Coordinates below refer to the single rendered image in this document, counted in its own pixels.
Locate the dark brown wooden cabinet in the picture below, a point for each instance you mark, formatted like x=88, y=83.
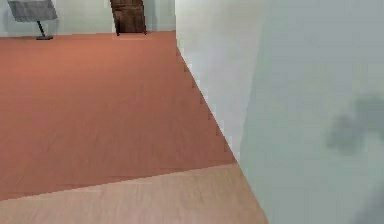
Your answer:
x=128, y=16

